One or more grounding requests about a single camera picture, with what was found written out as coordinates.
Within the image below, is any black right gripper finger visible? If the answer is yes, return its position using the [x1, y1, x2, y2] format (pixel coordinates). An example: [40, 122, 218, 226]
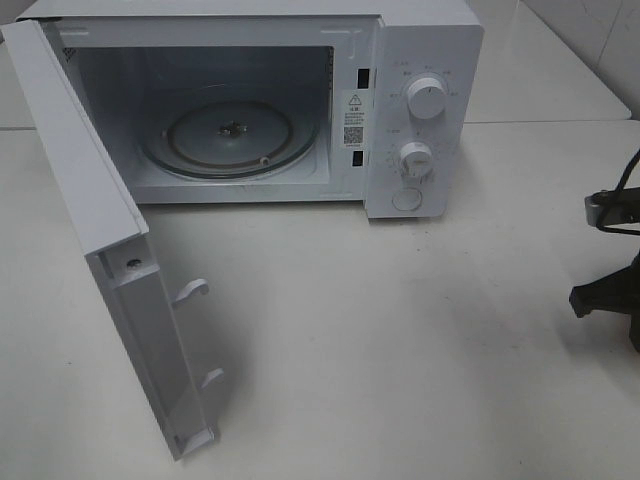
[569, 255, 639, 318]

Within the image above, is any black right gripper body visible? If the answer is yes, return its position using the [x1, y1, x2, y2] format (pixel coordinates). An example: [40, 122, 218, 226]
[627, 305, 640, 352]

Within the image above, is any round white door button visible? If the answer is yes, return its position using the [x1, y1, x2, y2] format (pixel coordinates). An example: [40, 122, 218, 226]
[392, 188, 422, 212]

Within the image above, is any white microwave door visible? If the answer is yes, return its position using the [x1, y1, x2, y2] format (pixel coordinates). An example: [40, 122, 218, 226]
[2, 20, 215, 460]

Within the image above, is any white adjacent table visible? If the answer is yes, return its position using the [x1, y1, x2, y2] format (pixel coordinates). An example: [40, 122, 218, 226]
[465, 1, 631, 124]

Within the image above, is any white lower timer knob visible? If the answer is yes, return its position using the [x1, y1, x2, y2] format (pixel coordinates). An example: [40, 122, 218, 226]
[399, 141, 433, 180]

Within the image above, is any white upper power knob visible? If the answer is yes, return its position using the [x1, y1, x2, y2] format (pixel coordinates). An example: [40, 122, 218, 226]
[405, 73, 448, 120]

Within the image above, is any white microwave oven body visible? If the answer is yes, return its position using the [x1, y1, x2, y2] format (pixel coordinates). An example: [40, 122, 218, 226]
[9, 1, 484, 219]

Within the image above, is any white warning label sticker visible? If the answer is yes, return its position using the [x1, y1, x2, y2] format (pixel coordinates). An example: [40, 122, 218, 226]
[339, 89, 370, 150]

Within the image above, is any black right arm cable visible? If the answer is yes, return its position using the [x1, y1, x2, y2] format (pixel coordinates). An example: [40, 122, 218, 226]
[597, 149, 640, 234]

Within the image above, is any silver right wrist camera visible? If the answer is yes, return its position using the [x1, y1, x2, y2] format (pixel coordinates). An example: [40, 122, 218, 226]
[585, 187, 639, 227]

